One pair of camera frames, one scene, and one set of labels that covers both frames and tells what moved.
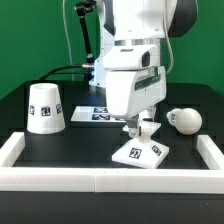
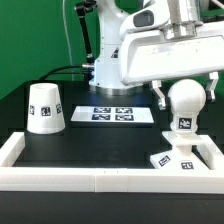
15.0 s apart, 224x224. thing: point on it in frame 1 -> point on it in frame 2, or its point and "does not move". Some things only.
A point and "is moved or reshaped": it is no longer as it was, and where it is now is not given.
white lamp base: x=143 y=152 -> x=180 y=157
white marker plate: x=94 y=114 does not move
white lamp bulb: x=187 y=121 is moved or reshaped
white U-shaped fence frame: x=112 y=180 does not move
